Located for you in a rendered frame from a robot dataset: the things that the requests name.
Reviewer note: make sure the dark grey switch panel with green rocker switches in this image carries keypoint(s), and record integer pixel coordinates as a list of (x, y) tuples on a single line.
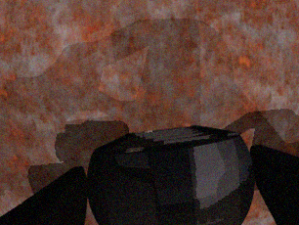
[(178, 176)]

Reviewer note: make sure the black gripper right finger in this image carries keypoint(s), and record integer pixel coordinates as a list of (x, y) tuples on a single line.
[(277, 178)]

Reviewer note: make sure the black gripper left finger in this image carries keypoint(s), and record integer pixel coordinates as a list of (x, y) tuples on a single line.
[(62, 202)]

